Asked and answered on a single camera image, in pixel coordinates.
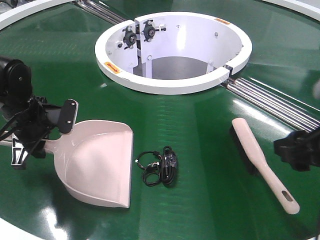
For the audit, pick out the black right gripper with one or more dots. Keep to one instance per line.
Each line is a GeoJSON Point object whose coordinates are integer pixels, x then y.
{"type": "Point", "coordinates": [300, 149]}

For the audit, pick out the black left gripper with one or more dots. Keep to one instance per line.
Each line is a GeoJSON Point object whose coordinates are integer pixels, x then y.
{"type": "Point", "coordinates": [31, 123]}

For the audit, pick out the pink hand brush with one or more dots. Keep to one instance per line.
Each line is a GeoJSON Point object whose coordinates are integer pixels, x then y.
{"type": "Point", "coordinates": [256, 157]}

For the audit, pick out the pink plastic dustpan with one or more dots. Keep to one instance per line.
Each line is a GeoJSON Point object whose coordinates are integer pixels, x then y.
{"type": "Point", "coordinates": [94, 162]}

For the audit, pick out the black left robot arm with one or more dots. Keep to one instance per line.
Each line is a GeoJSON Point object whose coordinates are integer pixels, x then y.
{"type": "Point", "coordinates": [16, 82]}

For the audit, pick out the steel rollers right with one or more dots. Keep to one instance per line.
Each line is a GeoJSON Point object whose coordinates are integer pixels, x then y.
{"type": "Point", "coordinates": [286, 111]}

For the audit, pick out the steel rollers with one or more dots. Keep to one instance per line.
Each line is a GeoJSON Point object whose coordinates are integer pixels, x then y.
{"type": "Point", "coordinates": [286, 111]}
{"type": "Point", "coordinates": [100, 10]}

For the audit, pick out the white outer rim front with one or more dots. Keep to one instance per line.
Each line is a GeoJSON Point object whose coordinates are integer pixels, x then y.
{"type": "Point", "coordinates": [10, 232]}

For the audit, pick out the white rim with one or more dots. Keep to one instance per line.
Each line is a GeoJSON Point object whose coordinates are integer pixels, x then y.
{"type": "Point", "coordinates": [310, 8]}
{"type": "Point", "coordinates": [10, 232]}
{"type": "Point", "coordinates": [15, 14]}

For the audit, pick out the white outer rim left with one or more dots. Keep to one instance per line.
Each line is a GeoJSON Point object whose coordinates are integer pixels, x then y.
{"type": "Point", "coordinates": [15, 14]}

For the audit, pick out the black left bearing block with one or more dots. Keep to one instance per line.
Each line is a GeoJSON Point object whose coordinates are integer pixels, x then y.
{"type": "Point", "coordinates": [129, 38]}

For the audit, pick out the black bearing block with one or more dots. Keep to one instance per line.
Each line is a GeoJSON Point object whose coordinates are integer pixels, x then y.
{"type": "Point", "coordinates": [129, 38]}
{"type": "Point", "coordinates": [149, 30]}

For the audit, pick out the steel rollers top left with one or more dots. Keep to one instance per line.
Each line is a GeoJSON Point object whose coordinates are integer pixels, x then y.
{"type": "Point", "coordinates": [100, 10]}

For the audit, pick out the white outer rim right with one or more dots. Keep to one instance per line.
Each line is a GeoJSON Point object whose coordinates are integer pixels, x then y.
{"type": "Point", "coordinates": [310, 8]}

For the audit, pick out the black right bearing block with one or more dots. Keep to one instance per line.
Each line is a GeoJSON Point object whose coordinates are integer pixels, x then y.
{"type": "Point", "coordinates": [149, 30]}

